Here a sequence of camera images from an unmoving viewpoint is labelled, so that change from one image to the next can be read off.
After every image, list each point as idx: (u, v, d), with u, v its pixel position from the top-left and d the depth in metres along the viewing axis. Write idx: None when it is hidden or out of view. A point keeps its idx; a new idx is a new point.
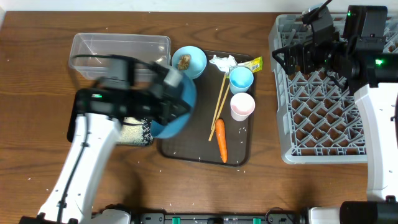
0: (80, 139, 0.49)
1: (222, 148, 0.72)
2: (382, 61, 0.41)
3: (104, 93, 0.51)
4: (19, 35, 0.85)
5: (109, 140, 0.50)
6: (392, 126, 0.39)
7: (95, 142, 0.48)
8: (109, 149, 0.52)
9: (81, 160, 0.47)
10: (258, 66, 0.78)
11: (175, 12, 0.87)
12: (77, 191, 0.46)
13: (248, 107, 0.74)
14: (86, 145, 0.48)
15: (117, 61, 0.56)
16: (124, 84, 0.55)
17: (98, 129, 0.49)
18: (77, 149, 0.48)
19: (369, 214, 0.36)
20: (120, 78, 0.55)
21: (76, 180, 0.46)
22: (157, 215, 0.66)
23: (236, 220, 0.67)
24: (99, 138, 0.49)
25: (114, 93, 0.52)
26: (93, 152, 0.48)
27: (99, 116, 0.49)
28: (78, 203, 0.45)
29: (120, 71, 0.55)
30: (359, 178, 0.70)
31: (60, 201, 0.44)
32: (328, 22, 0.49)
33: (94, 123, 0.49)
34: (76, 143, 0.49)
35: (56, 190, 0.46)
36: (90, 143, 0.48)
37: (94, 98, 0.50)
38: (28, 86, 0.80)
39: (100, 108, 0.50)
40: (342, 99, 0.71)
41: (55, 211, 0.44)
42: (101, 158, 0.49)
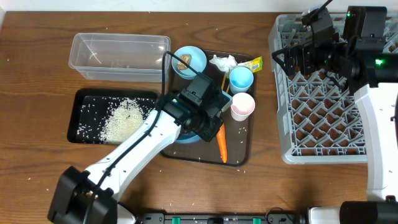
0: (146, 126, 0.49)
1: (222, 148, 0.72)
2: (382, 61, 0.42)
3: (182, 103, 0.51)
4: (19, 35, 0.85)
5: (165, 140, 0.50)
6: (392, 126, 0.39)
7: (155, 137, 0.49)
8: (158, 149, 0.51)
9: (139, 145, 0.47)
10: (258, 66, 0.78)
11: (175, 12, 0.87)
12: (123, 168, 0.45)
13: (248, 106, 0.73)
14: (147, 134, 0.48)
15: (204, 79, 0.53)
16: (198, 101, 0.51)
17: (161, 126, 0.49)
18: (140, 134, 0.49)
19: (369, 213, 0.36)
20: (200, 94, 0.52)
21: (127, 159, 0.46)
22: (157, 214, 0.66)
23: (236, 220, 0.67)
24: (160, 134, 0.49)
25: (187, 109, 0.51)
26: (152, 143, 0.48)
27: (169, 118, 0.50)
28: (122, 178, 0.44)
29: (203, 89, 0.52)
30: (359, 178, 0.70)
31: (106, 168, 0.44)
32: (328, 22, 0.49)
33: (161, 121, 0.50)
34: (140, 129, 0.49)
35: (107, 159, 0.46)
36: (153, 134, 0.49)
37: (171, 103, 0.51)
38: (28, 86, 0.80)
39: (171, 111, 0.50)
40: (342, 99, 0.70)
41: (98, 175, 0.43)
42: (153, 152, 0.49)
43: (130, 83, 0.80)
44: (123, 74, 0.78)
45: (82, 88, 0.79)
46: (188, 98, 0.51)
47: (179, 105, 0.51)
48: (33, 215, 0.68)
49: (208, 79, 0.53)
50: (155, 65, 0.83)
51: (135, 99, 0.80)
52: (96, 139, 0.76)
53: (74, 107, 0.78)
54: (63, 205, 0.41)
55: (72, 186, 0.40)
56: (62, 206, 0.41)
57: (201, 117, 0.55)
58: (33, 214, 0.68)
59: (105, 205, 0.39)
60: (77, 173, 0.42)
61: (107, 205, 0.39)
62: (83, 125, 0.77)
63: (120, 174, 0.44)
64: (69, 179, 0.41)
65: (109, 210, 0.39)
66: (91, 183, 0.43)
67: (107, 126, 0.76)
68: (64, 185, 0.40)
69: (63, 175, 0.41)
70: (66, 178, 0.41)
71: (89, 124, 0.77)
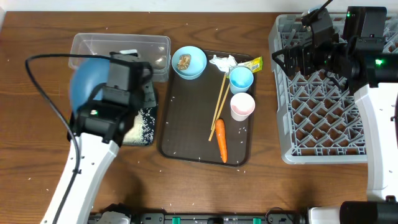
0: (73, 165, 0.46)
1: (222, 148, 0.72)
2: (382, 61, 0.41)
3: (104, 114, 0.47)
4: (18, 35, 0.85)
5: (102, 168, 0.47)
6: (392, 126, 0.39)
7: (87, 168, 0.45)
8: (102, 174, 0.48)
9: (74, 191, 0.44)
10: (257, 66, 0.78)
11: (175, 12, 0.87)
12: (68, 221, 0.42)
13: (247, 107, 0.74)
14: (80, 169, 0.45)
15: (122, 66, 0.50)
16: (124, 94, 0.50)
17: (90, 152, 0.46)
18: (68, 174, 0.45)
19: (369, 213, 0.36)
20: (122, 87, 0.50)
21: (67, 210, 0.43)
22: (157, 215, 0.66)
23: (236, 220, 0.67)
24: (92, 163, 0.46)
25: (111, 108, 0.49)
26: (86, 178, 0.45)
27: (92, 135, 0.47)
28: None
29: (124, 80, 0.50)
30: (358, 178, 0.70)
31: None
32: (328, 23, 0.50)
33: (86, 146, 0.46)
34: (67, 168, 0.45)
35: (45, 221, 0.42)
36: (83, 168, 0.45)
37: (91, 116, 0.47)
38: (28, 86, 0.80)
39: (94, 126, 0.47)
40: (342, 99, 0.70)
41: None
42: (94, 186, 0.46)
43: None
44: None
45: None
46: (112, 97, 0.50)
47: (103, 114, 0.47)
48: (33, 215, 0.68)
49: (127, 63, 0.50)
50: (155, 65, 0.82)
51: None
52: None
53: None
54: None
55: None
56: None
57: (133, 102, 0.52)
58: (33, 214, 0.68)
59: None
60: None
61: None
62: None
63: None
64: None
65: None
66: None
67: None
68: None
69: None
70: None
71: None
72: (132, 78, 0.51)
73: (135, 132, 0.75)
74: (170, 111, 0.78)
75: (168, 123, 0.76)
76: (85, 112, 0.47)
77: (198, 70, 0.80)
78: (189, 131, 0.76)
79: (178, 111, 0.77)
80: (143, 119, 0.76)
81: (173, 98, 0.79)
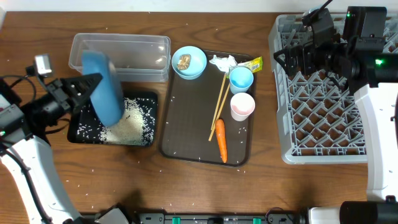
0: (19, 172, 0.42)
1: (222, 148, 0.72)
2: (382, 61, 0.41)
3: (9, 126, 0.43)
4: (18, 35, 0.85)
5: (46, 155, 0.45)
6: (392, 126, 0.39)
7: (31, 162, 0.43)
8: (50, 161, 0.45)
9: (36, 183, 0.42)
10: (258, 66, 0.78)
11: (175, 12, 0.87)
12: (50, 201, 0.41)
13: (248, 107, 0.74)
14: (27, 167, 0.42)
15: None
16: (12, 107, 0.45)
17: (25, 150, 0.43)
18: (20, 179, 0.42)
19: (369, 213, 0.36)
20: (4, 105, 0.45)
21: (45, 196, 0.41)
22: (157, 215, 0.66)
23: (236, 220, 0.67)
24: (33, 157, 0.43)
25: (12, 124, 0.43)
26: (37, 168, 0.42)
27: (18, 144, 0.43)
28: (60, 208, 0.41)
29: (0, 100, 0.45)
30: (358, 178, 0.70)
31: (42, 218, 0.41)
32: (328, 23, 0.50)
33: (20, 150, 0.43)
34: (16, 178, 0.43)
35: (32, 218, 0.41)
36: (29, 165, 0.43)
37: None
38: (28, 86, 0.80)
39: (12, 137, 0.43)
40: (342, 99, 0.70)
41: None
42: (50, 169, 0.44)
43: (130, 83, 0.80)
44: (124, 74, 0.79)
45: None
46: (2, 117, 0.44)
47: (10, 129, 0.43)
48: None
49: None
50: (155, 65, 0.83)
51: (135, 99, 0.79)
52: (96, 139, 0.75)
53: None
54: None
55: None
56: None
57: (32, 107, 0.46)
58: None
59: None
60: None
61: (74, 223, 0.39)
62: (83, 125, 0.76)
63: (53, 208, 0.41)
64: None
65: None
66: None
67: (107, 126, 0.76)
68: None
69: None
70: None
71: (89, 124, 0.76)
72: (4, 95, 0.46)
73: (136, 132, 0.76)
74: (170, 111, 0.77)
75: (168, 123, 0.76)
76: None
77: (197, 70, 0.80)
78: (189, 131, 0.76)
79: (178, 112, 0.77)
80: (143, 119, 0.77)
81: (173, 98, 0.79)
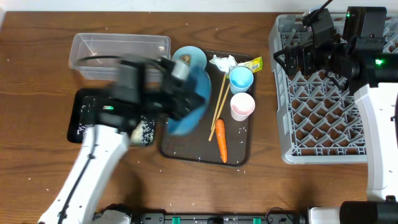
0: (87, 152, 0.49)
1: (222, 148, 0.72)
2: (382, 61, 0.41)
3: (120, 104, 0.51)
4: (18, 35, 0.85)
5: (114, 154, 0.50)
6: (392, 126, 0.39)
7: (101, 155, 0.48)
8: (117, 158, 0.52)
9: (87, 173, 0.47)
10: (258, 66, 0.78)
11: (175, 12, 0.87)
12: (79, 203, 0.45)
13: (247, 107, 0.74)
14: (93, 156, 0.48)
15: (126, 66, 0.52)
16: (134, 92, 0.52)
17: (106, 141, 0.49)
18: (83, 160, 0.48)
19: (370, 213, 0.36)
20: (130, 85, 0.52)
21: (80, 193, 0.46)
22: (157, 214, 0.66)
23: (236, 220, 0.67)
24: (106, 152, 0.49)
25: (124, 106, 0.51)
26: (98, 165, 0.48)
27: (107, 128, 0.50)
28: (78, 215, 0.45)
29: (129, 79, 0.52)
30: (358, 178, 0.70)
31: (60, 212, 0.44)
32: (328, 24, 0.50)
33: (101, 135, 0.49)
34: (82, 154, 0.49)
35: (58, 200, 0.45)
36: (96, 155, 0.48)
37: (105, 110, 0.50)
38: (28, 86, 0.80)
39: (108, 119, 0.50)
40: (342, 99, 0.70)
41: (55, 220, 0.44)
42: (106, 171, 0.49)
43: None
44: None
45: (82, 88, 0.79)
46: (125, 94, 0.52)
47: (117, 110, 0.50)
48: (33, 215, 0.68)
49: (134, 64, 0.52)
50: None
51: None
52: None
53: (74, 108, 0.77)
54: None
55: None
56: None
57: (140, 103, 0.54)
58: (33, 214, 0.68)
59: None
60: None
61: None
62: (83, 125, 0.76)
63: (77, 210, 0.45)
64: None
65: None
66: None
67: None
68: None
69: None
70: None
71: None
72: (136, 76, 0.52)
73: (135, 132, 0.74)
74: None
75: None
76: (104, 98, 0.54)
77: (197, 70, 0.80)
78: (189, 131, 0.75)
79: None
80: None
81: None
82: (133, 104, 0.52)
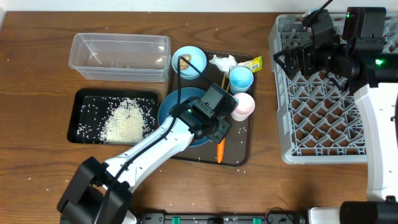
0: (161, 132, 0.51)
1: (220, 148, 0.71)
2: (382, 61, 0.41)
3: (197, 114, 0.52)
4: (18, 35, 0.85)
5: (179, 145, 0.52)
6: (392, 126, 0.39)
7: (171, 140, 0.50)
8: (176, 150, 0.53)
9: (157, 147, 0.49)
10: (258, 65, 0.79)
11: (175, 12, 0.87)
12: (140, 165, 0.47)
13: (247, 107, 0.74)
14: (165, 137, 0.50)
15: (217, 91, 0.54)
16: (211, 111, 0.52)
17: (179, 132, 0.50)
18: (156, 135, 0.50)
19: (369, 214, 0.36)
20: (212, 106, 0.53)
21: (145, 156, 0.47)
22: (157, 214, 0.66)
23: (236, 220, 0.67)
24: (176, 139, 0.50)
25: (200, 117, 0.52)
26: (166, 147, 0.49)
27: (183, 126, 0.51)
28: (137, 175, 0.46)
29: (215, 101, 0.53)
30: (358, 178, 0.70)
31: (124, 163, 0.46)
32: (328, 25, 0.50)
33: (177, 126, 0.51)
34: (157, 131, 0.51)
35: (125, 155, 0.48)
36: (168, 137, 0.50)
37: (185, 112, 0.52)
38: (28, 86, 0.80)
39: (185, 119, 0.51)
40: (342, 99, 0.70)
41: (116, 169, 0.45)
42: (166, 155, 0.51)
43: (132, 83, 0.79)
44: (124, 74, 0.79)
45: (82, 88, 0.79)
46: (201, 109, 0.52)
47: (193, 117, 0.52)
48: (33, 215, 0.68)
49: (221, 91, 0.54)
50: (155, 65, 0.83)
51: (135, 99, 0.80)
52: (96, 139, 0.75)
53: (74, 107, 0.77)
54: (74, 194, 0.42)
55: (90, 177, 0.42)
56: (76, 194, 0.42)
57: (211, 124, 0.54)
58: (33, 214, 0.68)
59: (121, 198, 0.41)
60: (95, 163, 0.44)
61: (123, 196, 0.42)
62: (83, 125, 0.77)
63: (136, 170, 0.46)
64: (87, 169, 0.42)
65: (125, 201, 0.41)
66: (110, 175, 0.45)
67: (107, 126, 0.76)
68: (83, 175, 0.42)
69: (82, 165, 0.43)
70: (82, 170, 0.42)
71: (89, 124, 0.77)
72: (219, 103, 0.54)
73: (136, 132, 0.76)
74: None
75: None
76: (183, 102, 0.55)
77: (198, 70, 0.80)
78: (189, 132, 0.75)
79: None
80: (143, 119, 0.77)
81: None
82: (206, 121, 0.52)
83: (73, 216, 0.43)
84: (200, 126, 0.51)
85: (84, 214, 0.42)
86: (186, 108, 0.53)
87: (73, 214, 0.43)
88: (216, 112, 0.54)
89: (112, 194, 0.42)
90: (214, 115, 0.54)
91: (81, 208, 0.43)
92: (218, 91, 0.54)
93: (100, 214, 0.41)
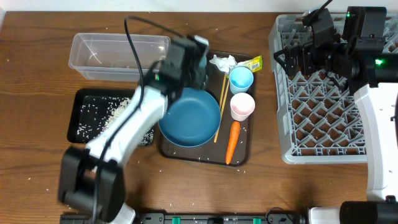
0: (132, 104, 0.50)
1: (229, 152, 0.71)
2: (382, 61, 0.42)
3: (165, 78, 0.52)
4: (18, 35, 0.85)
5: (156, 112, 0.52)
6: (391, 126, 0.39)
7: (145, 109, 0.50)
8: (152, 119, 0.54)
9: (134, 117, 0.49)
10: (257, 65, 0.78)
11: (175, 12, 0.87)
12: (121, 139, 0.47)
13: (247, 107, 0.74)
14: (139, 108, 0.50)
15: (178, 45, 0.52)
16: (178, 71, 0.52)
17: (152, 99, 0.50)
18: (129, 109, 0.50)
19: (369, 214, 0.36)
20: (177, 65, 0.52)
21: (124, 130, 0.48)
22: (157, 215, 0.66)
23: (236, 220, 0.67)
24: (150, 107, 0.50)
25: (168, 81, 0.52)
26: (143, 115, 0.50)
27: (153, 97, 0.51)
28: (122, 149, 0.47)
29: (179, 59, 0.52)
30: (358, 178, 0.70)
31: (106, 142, 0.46)
32: (328, 23, 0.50)
33: (148, 94, 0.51)
34: (129, 105, 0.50)
35: (103, 134, 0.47)
36: (142, 107, 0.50)
37: (153, 80, 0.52)
38: (28, 86, 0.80)
39: (156, 87, 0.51)
40: (342, 99, 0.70)
41: (100, 149, 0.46)
42: (147, 122, 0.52)
43: (131, 83, 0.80)
44: (123, 74, 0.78)
45: (82, 88, 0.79)
46: (166, 72, 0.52)
47: (161, 80, 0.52)
48: (32, 216, 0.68)
49: (183, 45, 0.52)
50: None
51: None
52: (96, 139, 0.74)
53: (74, 107, 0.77)
54: (69, 183, 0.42)
55: (76, 162, 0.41)
56: (70, 183, 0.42)
57: (183, 82, 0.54)
58: (33, 214, 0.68)
59: (112, 172, 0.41)
60: (78, 151, 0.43)
61: (114, 169, 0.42)
62: (83, 125, 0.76)
63: (119, 145, 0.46)
64: (71, 156, 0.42)
65: (117, 172, 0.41)
66: (95, 157, 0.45)
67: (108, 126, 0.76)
68: (68, 163, 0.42)
69: (64, 155, 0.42)
70: (66, 158, 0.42)
71: (89, 124, 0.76)
72: (186, 60, 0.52)
73: None
74: None
75: None
76: (148, 72, 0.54)
77: None
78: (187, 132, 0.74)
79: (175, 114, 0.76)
80: None
81: None
82: (176, 81, 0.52)
83: (75, 205, 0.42)
84: (171, 89, 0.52)
85: (84, 200, 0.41)
86: (153, 76, 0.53)
87: (74, 205, 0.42)
88: (185, 69, 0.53)
89: (102, 169, 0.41)
90: (183, 74, 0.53)
91: (81, 195, 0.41)
92: (179, 46, 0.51)
93: (99, 191, 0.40)
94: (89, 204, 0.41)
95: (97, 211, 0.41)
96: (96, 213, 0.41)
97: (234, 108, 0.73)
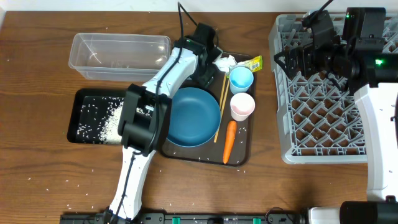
0: (172, 58, 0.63)
1: (227, 150, 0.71)
2: (382, 61, 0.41)
3: (194, 43, 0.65)
4: (18, 35, 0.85)
5: (190, 66, 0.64)
6: (392, 126, 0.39)
7: (183, 61, 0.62)
8: (187, 73, 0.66)
9: (175, 67, 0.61)
10: (257, 65, 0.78)
11: (175, 12, 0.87)
12: (168, 82, 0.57)
13: (247, 107, 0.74)
14: (178, 60, 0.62)
15: (204, 27, 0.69)
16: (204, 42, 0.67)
17: (188, 55, 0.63)
18: (171, 63, 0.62)
19: (369, 214, 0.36)
20: (204, 40, 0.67)
21: (170, 75, 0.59)
22: (157, 214, 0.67)
23: (236, 220, 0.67)
24: (186, 61, 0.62)
25: (197, 45, 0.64)
26: (183, 66, 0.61)
27: (189, 54, 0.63)
28: (170, 88, 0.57)
29: (203, 37, 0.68)
30: (358, 178, 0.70)
31: (157, 83, 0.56)
32: (328, 26, 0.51)
33: (185, 51, 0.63)
34: (170, 60, 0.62)
35: (153, 79, 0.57)
36: (180, 60, 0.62)
37: (186, 42, 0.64)
38: (28, 86, 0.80)
39: (189, 48, 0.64)
40: (342, 99, 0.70)
41: (153, 89, 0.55)
42: (185, 74, 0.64)
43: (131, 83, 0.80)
44: (123, 74, 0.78)
45: (82, 88, 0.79)
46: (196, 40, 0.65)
47: (193, 44, 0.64)
48: (32, 216, 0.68)
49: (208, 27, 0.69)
50: (155, 65, 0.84)
51: None
52: (96, 139, 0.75)
53: (74, 107, 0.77)
54: (129, 114, 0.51)
55: (137, 96, 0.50)
56: (130, 115, 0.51)
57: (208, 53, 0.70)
58: (33, 214, 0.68)
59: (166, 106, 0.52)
60: (137, 88, 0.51)
61: (166, 102, 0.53)
62: (83, 125, 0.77)
63: (167, 86, 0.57)
64: (132, 92, 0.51)
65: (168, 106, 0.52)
66: (150, 94, 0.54)
67: (107, 126, 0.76)
68: (130, 97, 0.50)
69: (128, 90, 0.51)
70: (129, 93, 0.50)
71: (89, 124, 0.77)
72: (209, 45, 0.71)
73: None
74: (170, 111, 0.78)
75: None
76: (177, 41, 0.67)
77: None
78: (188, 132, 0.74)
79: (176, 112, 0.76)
80: None
81: None
82: (203, 46, 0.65)
83: (133, 134, 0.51)
84: (201, 50, 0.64)
85: (142, 130, 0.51)
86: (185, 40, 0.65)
87: (130, 134, 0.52)
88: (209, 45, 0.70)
89: (161, 104, 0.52)
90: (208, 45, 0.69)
91: (138, 126, 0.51)
92: (205, 27, 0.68)
93: (155, 121, 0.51)
94: (145, 132, 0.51)
95: (151, 137, 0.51)
96: (149, 139, 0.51)
97: (234, 108, 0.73)
